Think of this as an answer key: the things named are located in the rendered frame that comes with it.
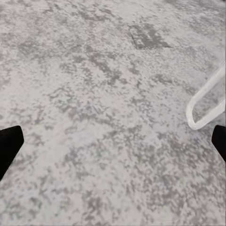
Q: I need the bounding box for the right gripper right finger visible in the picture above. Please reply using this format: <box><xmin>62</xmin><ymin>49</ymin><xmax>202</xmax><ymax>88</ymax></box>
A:
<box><xmin>211</xmin><ymin>125</ymin><xmax>226</xmax><ymax>162</ymax></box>

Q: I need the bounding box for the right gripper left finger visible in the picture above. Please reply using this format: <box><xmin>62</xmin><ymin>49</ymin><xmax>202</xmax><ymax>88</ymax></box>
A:
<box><xmin>0</xmin><ymin>125</ymin><xmax>24</xmax><ymax>181</ymax></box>

